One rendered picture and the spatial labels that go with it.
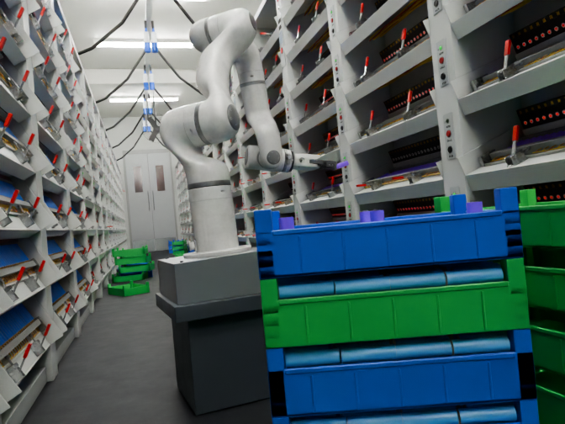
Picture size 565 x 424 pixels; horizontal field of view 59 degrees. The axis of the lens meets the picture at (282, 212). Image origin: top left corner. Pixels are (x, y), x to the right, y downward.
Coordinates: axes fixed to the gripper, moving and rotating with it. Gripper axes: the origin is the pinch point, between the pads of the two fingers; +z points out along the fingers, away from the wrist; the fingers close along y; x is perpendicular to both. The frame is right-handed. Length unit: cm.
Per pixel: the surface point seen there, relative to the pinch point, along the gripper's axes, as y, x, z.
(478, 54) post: -61, -24, 17
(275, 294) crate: -115, 35, -50
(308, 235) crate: -117, 28, -47
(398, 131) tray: -28.3, -8.7, 12.2
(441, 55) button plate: -56, -24, 9
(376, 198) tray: -7.8, 11.3, 15.6
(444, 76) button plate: -57, -18, 9
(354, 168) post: 9.3, -1.4, 13.9
